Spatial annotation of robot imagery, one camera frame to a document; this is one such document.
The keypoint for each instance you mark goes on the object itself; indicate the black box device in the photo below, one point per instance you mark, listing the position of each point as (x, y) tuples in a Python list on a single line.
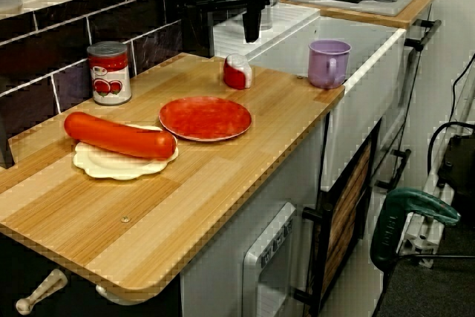
[(460, 168)]

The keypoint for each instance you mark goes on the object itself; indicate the white toy kitchen cabinet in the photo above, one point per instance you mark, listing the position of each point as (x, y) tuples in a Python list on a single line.
[(356, 116)]

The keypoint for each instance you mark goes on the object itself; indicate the red white cheese wedge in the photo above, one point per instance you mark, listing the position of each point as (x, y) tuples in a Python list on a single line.
[(237, 72)]

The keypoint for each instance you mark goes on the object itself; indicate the wide dark grey upright panel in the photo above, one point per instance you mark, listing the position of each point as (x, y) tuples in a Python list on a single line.
[(193, 53)]

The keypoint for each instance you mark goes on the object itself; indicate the cream cabinet knob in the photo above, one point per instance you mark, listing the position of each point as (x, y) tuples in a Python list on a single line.
[(41, 291)]

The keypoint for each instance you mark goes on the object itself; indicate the narrow dark grey upright panel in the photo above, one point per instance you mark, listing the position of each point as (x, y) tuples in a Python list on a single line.
[(5, 127)]

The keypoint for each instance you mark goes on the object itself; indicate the tomato soup can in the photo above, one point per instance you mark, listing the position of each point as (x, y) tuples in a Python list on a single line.
[(109, 75)]

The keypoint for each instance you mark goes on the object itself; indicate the grey dispenser panel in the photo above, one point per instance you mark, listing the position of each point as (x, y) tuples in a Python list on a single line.
[(256, 254)]

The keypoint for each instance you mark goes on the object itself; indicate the aluminium extrusion frame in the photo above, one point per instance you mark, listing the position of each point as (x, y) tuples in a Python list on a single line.
[(415, 242)]

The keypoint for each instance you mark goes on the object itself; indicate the wood print oven door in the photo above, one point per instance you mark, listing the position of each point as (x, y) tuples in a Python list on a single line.
[(345, 220)]

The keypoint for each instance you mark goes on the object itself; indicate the red round plate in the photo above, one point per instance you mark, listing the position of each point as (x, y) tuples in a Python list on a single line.
[(204, 118)]

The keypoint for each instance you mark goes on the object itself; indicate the purple plastic cup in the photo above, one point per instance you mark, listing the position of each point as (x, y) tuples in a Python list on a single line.
[(319, 64)]

